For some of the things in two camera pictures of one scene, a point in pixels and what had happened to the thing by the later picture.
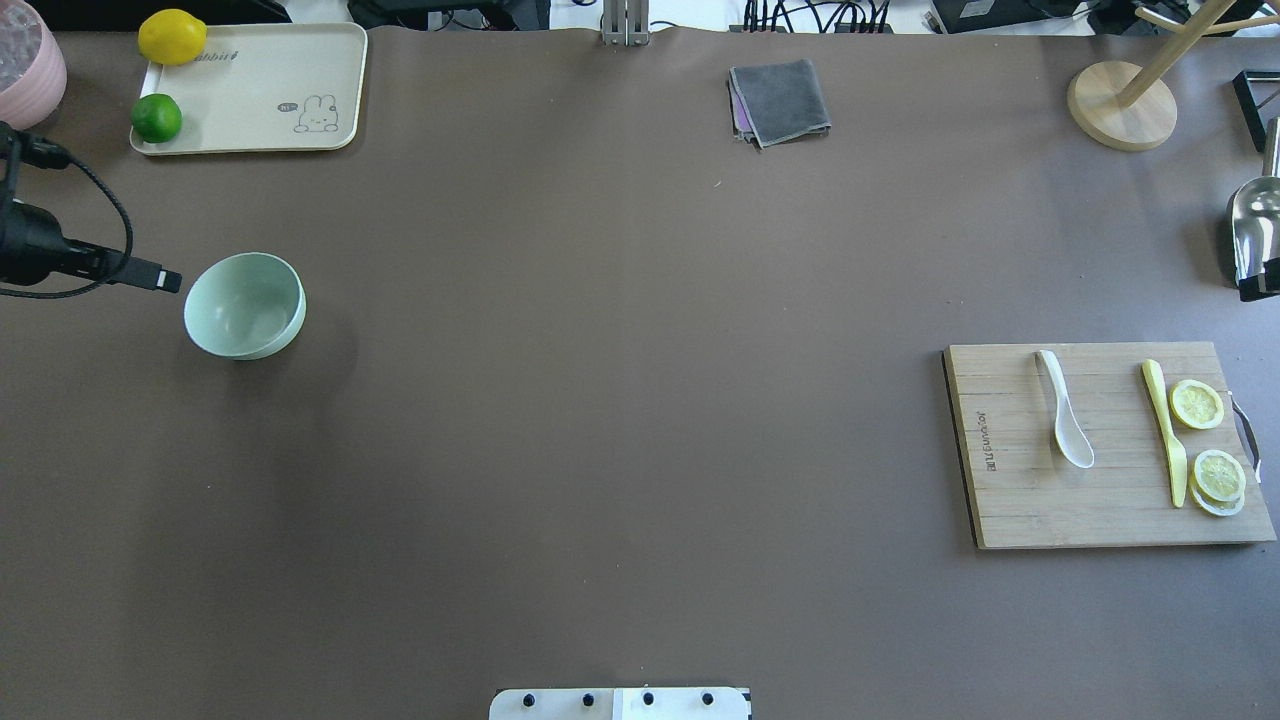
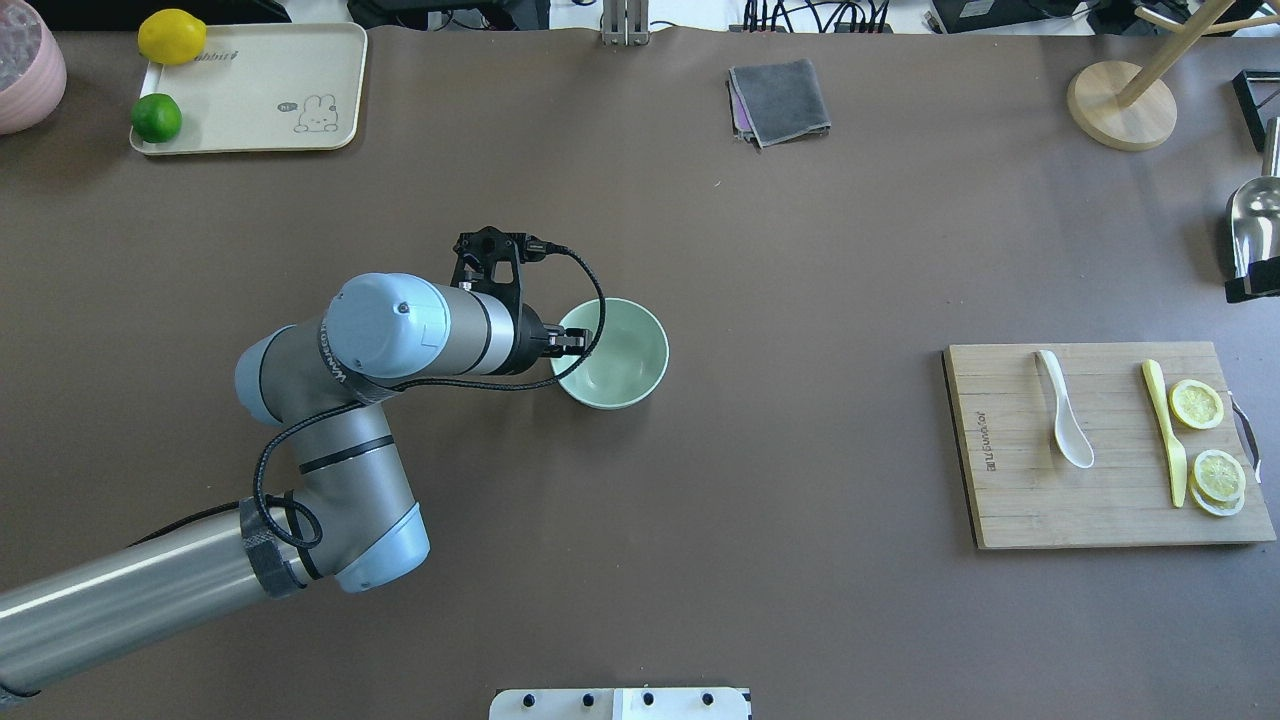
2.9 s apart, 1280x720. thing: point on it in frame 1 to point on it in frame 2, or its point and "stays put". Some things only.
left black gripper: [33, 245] to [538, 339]
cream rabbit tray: [266, 87] stays put
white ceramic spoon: [1070, 431] stays put
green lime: [156, 118] stays put
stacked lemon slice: [1218, 483] stays put
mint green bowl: [246, 306] to [628, 362]
